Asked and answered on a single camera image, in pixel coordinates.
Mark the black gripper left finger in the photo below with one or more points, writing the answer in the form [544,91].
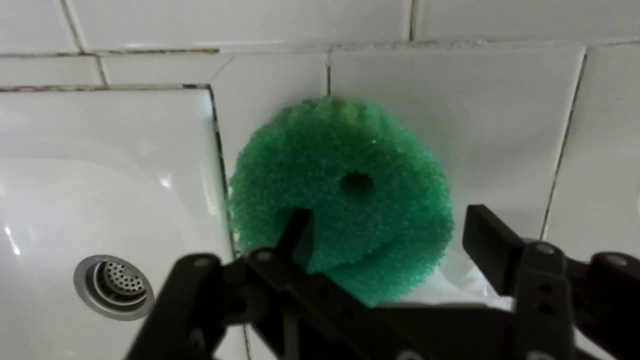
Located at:
[253,312]

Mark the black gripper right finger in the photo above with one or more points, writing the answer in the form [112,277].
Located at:
[567,300]

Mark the metal sink drain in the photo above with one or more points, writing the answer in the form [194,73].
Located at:
[115,286]

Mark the green smiley face sponge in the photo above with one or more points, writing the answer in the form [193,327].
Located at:
[347,201]

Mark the white ceramic sink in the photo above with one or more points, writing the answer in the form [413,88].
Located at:
[86,201]

